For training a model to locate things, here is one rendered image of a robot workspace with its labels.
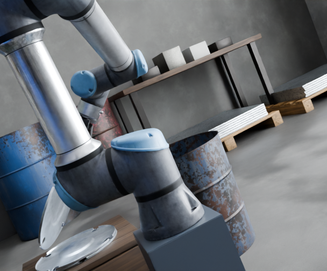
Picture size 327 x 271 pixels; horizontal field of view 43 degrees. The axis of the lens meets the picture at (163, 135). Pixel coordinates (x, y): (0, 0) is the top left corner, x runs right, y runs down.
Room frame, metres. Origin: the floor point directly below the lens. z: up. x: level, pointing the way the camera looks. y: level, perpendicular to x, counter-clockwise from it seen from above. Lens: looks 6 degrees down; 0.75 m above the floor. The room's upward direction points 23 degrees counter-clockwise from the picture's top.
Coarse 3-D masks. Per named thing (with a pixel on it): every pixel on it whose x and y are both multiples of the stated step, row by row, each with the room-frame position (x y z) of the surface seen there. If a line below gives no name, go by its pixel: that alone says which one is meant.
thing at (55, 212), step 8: (56, 192) 1.29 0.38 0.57; (48, 200) 1.24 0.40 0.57; (56, 200) 1.31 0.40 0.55; (48, 208) 1.25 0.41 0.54; (56, 208) 1.35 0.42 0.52; (64, 208) 1.43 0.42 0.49; (48, 216) 1.27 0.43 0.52; (56, 216) 1.38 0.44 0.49; (64, 216) 1.45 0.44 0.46; (40, 224) 1.23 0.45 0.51; (48, 224) 1.29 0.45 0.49; (56, 224) 1.38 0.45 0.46; (40, 232) 1.23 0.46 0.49; (48, 232) 1.31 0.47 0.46; (56, 232) 1.41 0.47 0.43; (40, 240) 1.25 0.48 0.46; (48, 240) 1.33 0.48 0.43
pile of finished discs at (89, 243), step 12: (108, 228) 1.44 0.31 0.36; (72, 240) 1.48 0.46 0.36; (84, 240) 1.39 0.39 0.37; (96, 240) 1.36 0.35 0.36; (108, 240) 1.30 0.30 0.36; (48, 252) 1.45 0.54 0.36; (60, 252) 1.38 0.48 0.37; (72, 252) 1.32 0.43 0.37; (84, 252) 1.29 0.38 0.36; (96, 252) 1.25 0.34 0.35; (36, 264) 1.36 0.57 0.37; (48, 264) 1.32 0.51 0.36; (60, 264) 1.27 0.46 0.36; (72, 264) 1.25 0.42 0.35
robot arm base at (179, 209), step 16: (160, 192) 0.87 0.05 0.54; (176, 192) 0.88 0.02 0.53; (144, 208) 0.89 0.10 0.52; (160, 208) 0.86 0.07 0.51; (176, 208) 0.86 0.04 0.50; (192, 208) 0.90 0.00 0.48; (144, 224) 0.89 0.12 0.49; (160, 224) 0.86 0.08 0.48; (176, 224) 0.85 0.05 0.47; (192, 224) 0.86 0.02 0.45
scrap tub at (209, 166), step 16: (176, 144) 1.96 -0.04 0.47; (192, 144) 1.94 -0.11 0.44; (208, 144) 1.61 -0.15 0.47; (176, 160) 1.55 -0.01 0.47; (192, 160) 1.56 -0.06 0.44; (208, 160) 1.59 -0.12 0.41; (224, 160) 1.66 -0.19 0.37; (192, 176) 1.56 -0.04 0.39; (208, 176) 1.58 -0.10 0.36; (224, 176) 1.62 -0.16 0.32; (192, 192) 1.56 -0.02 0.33; (208, 192) 1.57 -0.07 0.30; (224, 192) 1.60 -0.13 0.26; (224, 208) 1.59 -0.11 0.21; (240, 208) 1.65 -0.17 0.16; (240, 224) 1.62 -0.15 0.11; (240, 240) 1.60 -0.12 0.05
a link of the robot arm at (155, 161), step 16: (112, 144) 0.90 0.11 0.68; (128, 144) 0.87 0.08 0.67; (144, 144) 0.87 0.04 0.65; (160, 144) 0.89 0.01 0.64; (112, 160) 0.89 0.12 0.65; (128, 160) 0.88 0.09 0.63; (144, 160) 0.87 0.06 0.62; (160, 160) 0.88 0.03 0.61; (112, 176) 0.88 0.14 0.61; (128, 176) 0.88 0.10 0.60; (144, 176) 0.87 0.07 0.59; (160, 176) 0.87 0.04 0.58; (176, 176) 0.89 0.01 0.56; (128, 192) 0.90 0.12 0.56; (144, 192) 0.88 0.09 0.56
